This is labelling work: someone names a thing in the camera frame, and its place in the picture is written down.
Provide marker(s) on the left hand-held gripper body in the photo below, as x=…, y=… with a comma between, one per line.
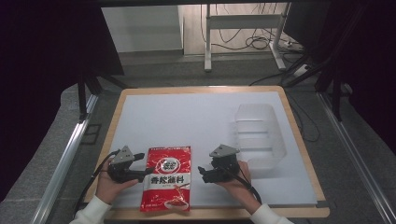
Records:
x=123, y=172

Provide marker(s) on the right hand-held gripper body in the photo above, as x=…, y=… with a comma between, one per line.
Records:
x=224, y=165

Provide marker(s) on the red seasoning packet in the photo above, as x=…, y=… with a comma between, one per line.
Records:
x=166, y=186

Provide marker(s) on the person's left hand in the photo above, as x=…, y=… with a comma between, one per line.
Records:
x=107, y=187

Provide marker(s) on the person's right hand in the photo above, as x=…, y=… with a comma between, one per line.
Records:
x=237, y=190

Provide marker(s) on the clear plastic container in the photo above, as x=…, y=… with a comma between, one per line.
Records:
x=260, y=137

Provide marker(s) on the white table mat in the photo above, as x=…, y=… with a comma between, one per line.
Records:
x=193, y=121

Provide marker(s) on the black metal stand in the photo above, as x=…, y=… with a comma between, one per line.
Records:
x=82, y=96
x=336, y=93

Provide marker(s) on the white power strip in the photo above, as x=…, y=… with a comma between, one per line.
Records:
x=301, y=70

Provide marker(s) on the dark curtain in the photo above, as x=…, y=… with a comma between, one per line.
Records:
x=379, y=68
x=40, y=77

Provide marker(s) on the white panel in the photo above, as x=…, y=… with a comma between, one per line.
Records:
x=141, y=28

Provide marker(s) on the dark monitor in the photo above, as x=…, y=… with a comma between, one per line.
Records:
x=303, y=25

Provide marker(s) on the aluminium rail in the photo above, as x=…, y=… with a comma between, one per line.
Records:
x=67, y=155
x=351, y=146

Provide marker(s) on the white desk frame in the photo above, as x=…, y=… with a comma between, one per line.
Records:
x=241, y=21

